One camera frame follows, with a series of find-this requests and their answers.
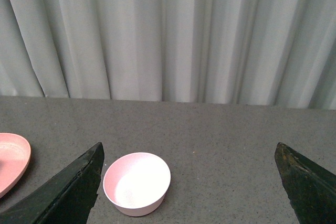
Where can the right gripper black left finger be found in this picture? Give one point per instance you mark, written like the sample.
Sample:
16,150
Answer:
67,197

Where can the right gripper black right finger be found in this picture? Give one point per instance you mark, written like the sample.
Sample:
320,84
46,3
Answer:
309,187

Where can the light pink bowl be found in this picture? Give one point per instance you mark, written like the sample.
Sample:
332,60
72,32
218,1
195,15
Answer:
137,183

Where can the pink plate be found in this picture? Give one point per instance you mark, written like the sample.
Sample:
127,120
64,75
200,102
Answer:
15,157

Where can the white pleated curtain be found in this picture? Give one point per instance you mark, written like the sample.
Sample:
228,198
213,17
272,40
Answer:
255,52

